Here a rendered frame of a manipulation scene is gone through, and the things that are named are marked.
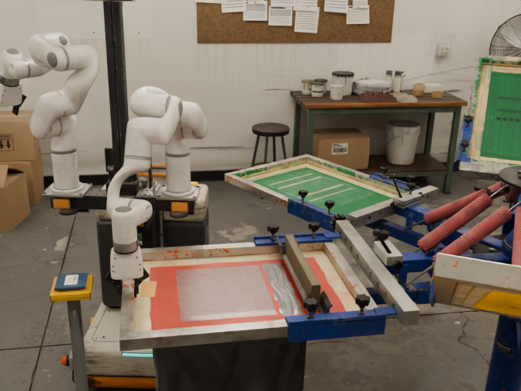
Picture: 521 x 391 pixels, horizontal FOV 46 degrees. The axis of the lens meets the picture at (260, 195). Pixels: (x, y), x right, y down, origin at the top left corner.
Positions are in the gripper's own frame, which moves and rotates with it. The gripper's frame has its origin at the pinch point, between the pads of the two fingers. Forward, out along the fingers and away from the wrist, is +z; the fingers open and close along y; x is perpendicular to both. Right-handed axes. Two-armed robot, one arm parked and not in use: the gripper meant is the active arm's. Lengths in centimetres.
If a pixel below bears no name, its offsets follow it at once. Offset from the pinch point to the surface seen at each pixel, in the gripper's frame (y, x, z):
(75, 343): 19.5, -10.0, 24.8
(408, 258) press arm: -95, 2, -6
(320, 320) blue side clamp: -56, 30, -3
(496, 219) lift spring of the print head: -122, 8, -22
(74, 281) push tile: 18.1, -10.8, 1.0
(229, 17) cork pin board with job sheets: -84, -379, -55
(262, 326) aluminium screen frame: -39.0, 28.2, -1.0
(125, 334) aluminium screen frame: 0.3, 26.8, -1.0
